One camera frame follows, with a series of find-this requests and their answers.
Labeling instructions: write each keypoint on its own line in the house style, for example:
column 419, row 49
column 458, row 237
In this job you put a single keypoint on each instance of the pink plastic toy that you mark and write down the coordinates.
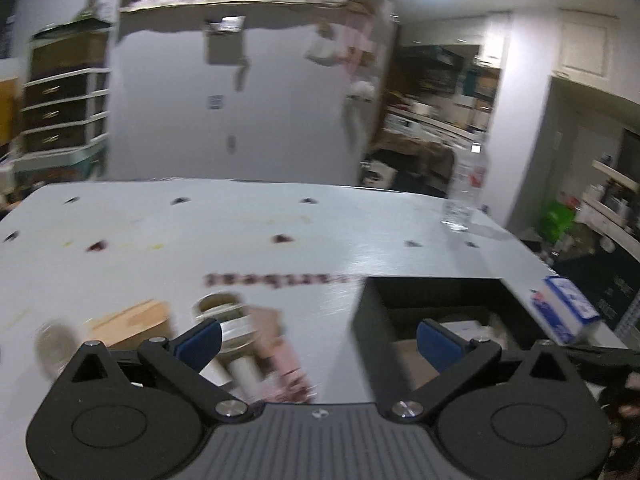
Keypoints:
column 280, row 355

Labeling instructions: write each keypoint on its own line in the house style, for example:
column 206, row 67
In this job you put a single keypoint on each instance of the white drawer cabinet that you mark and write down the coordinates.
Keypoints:
column 65, row 105

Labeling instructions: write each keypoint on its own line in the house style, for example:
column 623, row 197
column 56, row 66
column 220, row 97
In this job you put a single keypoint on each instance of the black box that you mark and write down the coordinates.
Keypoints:
column 370, row 310

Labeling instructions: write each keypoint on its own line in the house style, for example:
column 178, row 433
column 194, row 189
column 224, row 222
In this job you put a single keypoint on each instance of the blue and white tissue box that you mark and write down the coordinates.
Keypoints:
column 567, row 305

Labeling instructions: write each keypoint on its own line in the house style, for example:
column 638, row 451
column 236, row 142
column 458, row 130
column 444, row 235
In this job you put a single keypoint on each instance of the green basket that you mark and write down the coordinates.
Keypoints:
column 556, row 220

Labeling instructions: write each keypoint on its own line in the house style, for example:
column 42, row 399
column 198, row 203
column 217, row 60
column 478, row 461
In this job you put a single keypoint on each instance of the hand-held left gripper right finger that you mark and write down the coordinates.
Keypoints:
column 439, row 344

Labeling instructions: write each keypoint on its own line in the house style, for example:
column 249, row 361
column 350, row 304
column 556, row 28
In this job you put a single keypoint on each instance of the clear plastic water bottle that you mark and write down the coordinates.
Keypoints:
column 466, row 190

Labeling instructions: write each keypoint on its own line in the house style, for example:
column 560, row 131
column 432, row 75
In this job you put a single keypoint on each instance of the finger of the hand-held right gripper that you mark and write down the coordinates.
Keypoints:
column 600, row 354

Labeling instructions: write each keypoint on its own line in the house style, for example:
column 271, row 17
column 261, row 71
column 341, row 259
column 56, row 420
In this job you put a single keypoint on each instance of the rounded wooden block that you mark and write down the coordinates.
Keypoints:
column 131, row 321

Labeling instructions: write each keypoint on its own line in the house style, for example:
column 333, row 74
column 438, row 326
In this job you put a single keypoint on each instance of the white cylinder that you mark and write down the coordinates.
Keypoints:
column 245, row 371

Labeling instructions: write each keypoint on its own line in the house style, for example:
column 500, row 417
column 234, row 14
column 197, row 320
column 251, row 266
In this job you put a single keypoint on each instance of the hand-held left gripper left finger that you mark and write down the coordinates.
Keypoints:
column 199, row 342

